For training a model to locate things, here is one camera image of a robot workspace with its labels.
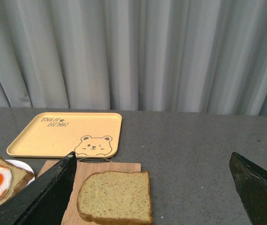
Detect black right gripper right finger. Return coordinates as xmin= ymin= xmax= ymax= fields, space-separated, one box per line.
xmin=229 ymin=152 xmax=267 ymax=225

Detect bread slice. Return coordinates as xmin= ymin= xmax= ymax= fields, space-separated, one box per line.
xmin=0 ymin=158 xmax=35 ymax=205
xmin=77 ymin=171 xmax=153 ymax=225

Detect wooden cutting board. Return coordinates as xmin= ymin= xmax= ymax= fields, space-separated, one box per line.
xmin=36 ymin=160 xmax=141 ymax=225

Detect yellow bear tray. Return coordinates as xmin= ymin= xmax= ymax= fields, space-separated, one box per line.
xmin=7 ymin=112 xmax=122 ymax=158

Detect metal board handle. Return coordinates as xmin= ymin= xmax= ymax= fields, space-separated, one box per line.
xmin=78 ymin=157 xmax=112 ymax=163

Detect grey curtain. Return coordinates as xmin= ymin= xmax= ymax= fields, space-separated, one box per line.
xmin=0 ymin=0 xmax=267 ymax=115

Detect white round plate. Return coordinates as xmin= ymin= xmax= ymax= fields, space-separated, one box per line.
xmin=0 ymin=159 xmax=36 ymax=215

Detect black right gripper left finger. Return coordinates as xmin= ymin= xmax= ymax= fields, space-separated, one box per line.
xmin=0 ymin=152 xmax=77 ymax=225

